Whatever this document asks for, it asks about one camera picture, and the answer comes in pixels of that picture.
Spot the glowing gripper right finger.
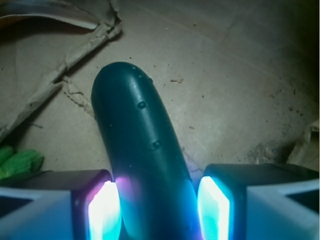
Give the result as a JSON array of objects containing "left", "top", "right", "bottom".
[{"left": 197, "top": 163, "right": 320, "bottom": 240}]

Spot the brown paper bag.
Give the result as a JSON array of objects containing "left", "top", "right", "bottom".
[{"left": 0, "top": 0, "right": 320, "bottom": 171}]

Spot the dark green plastic pickle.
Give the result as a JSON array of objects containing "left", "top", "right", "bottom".
[{"left": 91, "top": 62, "right": 202, "bottom": 240}]

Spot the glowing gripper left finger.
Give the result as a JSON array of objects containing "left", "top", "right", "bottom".
[{"left": 0, "top": 169, "right": 122, "bottom": 240}]

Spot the green plush toy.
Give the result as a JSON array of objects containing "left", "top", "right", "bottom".
[{"left": 0, "top": 145, "right": 45, "bottom": 180}]

